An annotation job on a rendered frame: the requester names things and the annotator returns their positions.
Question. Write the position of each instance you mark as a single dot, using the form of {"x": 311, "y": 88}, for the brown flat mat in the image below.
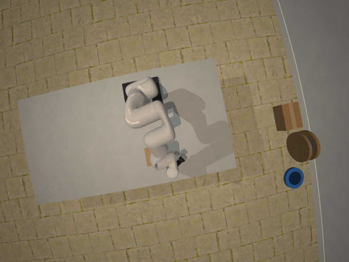
{"x": 147, "y": 154}

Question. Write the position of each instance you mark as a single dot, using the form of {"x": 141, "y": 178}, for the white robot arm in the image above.
{"x": 140, "y": 94}

